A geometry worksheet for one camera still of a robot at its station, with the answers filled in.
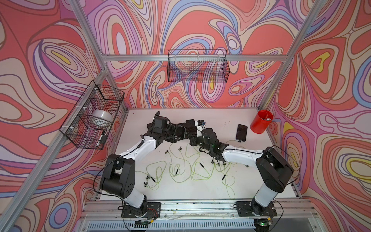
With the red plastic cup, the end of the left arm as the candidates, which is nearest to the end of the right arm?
the end of the left arm

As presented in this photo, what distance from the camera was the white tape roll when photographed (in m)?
0.70

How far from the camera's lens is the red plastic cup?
38.7 inches

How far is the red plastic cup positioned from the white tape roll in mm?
931

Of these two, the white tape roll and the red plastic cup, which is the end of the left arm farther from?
the red plastic cup
